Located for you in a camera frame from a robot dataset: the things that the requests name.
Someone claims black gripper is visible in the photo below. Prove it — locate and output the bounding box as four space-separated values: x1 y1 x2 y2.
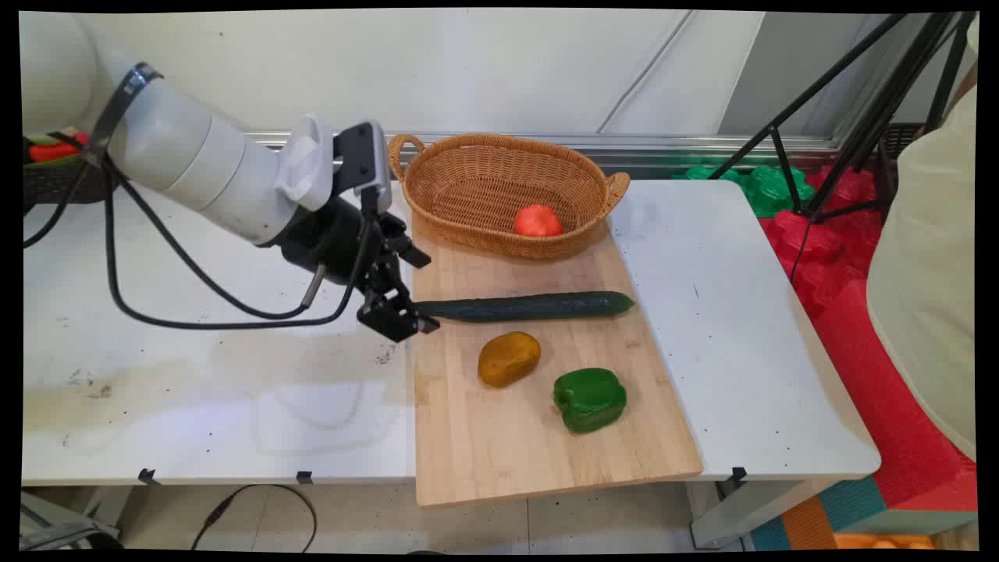
278 195 443 343

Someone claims long dark green cucumber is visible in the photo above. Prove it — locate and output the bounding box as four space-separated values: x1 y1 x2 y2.
414 290 637 324

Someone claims woven wicker basket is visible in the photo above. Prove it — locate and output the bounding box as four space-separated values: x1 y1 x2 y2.
388 132 631 261

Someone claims yellow-brown potato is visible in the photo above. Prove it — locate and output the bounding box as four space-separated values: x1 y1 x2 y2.
478 330 542 389

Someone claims red tomato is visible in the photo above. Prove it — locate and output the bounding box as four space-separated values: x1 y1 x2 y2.
513 204 564 238

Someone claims wooden cutting board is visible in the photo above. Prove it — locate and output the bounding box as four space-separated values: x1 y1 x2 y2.
409 222 706 509

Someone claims green bell pepper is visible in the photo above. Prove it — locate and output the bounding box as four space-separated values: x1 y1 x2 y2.
553 367 628 435

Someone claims black mesh basket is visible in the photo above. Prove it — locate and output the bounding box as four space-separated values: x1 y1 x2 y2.
23 134 119 206

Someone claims red pepper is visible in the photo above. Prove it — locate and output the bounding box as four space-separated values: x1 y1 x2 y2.
29 133 90 163

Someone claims white table leg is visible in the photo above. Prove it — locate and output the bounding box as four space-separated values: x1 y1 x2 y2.
686 477 830 550

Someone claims black tripod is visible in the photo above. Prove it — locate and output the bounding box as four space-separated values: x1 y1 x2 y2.
706 11 978 226

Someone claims red foam mat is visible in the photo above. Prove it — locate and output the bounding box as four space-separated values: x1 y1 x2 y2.
760 165 978 512

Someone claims teal orange floor mat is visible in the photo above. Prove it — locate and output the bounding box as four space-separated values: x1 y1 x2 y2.
749 475 978 552

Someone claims person in beige clothing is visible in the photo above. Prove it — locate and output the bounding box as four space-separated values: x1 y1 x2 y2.
866 16 979 463

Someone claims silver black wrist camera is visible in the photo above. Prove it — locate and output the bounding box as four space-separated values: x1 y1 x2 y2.
334 120 393 216

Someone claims black floor cable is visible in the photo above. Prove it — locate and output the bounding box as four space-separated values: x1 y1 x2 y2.
190 483 318 554

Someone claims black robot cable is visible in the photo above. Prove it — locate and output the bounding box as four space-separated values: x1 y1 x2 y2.
23 148 377 330

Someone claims aluminium wall rail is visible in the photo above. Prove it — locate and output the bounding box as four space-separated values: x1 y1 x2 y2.
242 130 845 169

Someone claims black cable strap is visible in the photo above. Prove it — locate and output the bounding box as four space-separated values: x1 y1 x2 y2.
84 62 165 169

